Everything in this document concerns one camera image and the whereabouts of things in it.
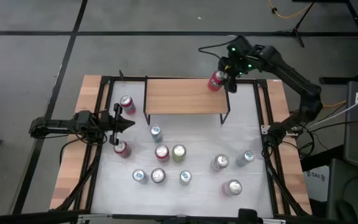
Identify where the blue silver Red Bull can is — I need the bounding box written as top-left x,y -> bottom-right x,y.
132,169 -> 150,185
179,170 -> 193,187
235,150 -> 256,167
150,124 -> 163,144

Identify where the white cable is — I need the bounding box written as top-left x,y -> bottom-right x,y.
306,88 -> 358,130

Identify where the wooden shelf with black legs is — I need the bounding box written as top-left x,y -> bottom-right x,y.
143,76 -> 231,126

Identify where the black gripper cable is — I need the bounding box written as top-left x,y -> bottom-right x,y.
197,37 -> 239,60

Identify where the black tripod stand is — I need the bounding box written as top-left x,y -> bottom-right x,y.
273,0 -> 316,48

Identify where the green Sanzo can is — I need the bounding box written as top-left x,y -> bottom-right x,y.
172,144 -> 187,163

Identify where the red and black Coca-Cola can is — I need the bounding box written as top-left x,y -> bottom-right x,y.
113,140 -> 132,159

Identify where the silver and pink can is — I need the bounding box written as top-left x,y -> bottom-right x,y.
221,179 -> 243,197

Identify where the yellow cable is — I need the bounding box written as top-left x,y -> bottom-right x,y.
267,0 -> 315,19
321,100 -> 347,109

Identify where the red Fanta can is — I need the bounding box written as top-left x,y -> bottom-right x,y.
119,95 -> 137,116
207,70 -> 228,93
154,144 -> 170,163

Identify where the black metal bar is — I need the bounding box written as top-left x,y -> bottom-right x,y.
0,210 -> 90,224

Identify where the silver aluminium rail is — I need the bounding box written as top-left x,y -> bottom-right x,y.
78,213 -> 287,224

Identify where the silver Diet Coke can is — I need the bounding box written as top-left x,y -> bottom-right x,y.
150,167 -> 167,184
210,153 -> 230,173

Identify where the black metal table frame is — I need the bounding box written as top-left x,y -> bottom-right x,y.
54,70 -> 310,218

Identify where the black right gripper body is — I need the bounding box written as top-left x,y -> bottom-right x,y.
225,35 -> 260,77

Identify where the white printed box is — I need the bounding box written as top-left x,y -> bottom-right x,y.
303,164 -> 331,203

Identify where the black cable bundle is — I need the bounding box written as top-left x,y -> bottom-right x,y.
290,123 -> 358,156

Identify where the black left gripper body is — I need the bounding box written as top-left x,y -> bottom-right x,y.
99,103 -> 121,146

